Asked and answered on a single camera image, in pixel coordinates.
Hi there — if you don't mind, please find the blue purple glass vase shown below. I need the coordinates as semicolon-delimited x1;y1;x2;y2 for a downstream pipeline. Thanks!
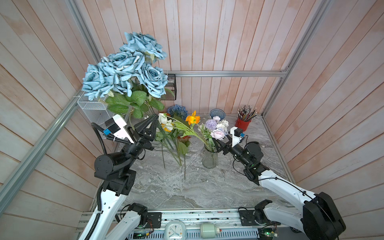
210;109;226;120

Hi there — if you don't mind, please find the white ranunculus flower stem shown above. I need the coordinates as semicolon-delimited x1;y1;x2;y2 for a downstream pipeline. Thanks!
158;113;174;132

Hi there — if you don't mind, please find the clear ribbed glass vase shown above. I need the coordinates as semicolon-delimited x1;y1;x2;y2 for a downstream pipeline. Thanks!
202;146;218;169

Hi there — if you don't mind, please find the pastel mixed flower bouquet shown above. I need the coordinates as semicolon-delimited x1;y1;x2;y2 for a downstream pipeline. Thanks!
199;116;229;152

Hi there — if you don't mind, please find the white small-flower green bunch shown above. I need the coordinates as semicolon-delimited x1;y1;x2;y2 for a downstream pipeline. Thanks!
155;119;190;179

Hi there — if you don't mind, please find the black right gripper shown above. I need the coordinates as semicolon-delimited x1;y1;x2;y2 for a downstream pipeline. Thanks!
213;130;250;168

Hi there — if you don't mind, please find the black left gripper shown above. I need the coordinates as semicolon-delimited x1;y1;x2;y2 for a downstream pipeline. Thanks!
119;113;159;170

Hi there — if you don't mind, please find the yellow poppy flower stem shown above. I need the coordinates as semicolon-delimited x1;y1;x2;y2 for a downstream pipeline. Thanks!
167;111;206;144

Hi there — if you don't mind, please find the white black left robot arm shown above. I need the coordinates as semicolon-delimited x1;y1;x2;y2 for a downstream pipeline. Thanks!
80;115;159;240

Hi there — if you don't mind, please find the white analog clock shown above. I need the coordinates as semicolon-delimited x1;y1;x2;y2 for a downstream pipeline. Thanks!
164;220;187;240

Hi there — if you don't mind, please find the white wire mesh shelf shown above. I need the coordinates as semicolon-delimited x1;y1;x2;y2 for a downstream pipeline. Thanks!
78;91;115;129

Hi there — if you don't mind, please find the blue hydrangea flower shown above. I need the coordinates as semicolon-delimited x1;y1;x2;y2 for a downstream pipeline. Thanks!
167;105;188;120

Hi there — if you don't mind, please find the coloured pencils bundle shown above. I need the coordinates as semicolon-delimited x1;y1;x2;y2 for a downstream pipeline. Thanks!
238;105;257;122

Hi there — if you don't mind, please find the aluminium wall frame rail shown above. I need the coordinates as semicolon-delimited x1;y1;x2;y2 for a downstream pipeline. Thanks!
1;1;334;215

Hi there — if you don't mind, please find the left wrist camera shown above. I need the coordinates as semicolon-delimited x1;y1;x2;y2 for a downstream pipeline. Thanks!
103;115;134;144

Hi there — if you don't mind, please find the black mesh wall basket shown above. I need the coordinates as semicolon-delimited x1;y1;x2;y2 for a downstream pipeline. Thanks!
160;74;177;101

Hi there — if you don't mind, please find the light blue rose bunch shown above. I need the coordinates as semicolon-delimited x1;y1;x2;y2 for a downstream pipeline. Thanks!
82;32;169;119

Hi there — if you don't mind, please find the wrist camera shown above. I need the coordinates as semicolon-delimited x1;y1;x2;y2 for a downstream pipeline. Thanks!
103;115;134;144
230;127;245;147

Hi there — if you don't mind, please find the pale green cylinder device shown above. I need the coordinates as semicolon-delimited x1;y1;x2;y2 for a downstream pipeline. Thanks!
200;223;222;239

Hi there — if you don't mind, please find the red rose flower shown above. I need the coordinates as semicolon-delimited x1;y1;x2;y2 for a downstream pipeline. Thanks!
178;136;191;143

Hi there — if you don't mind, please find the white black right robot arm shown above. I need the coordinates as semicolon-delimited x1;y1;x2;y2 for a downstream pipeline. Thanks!
214;140;347;240

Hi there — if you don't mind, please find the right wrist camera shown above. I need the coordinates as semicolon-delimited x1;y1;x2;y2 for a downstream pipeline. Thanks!
230;127;245;147

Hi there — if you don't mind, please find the red pencil bucket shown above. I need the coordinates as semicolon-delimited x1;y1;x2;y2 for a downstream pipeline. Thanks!
235;118;251;132

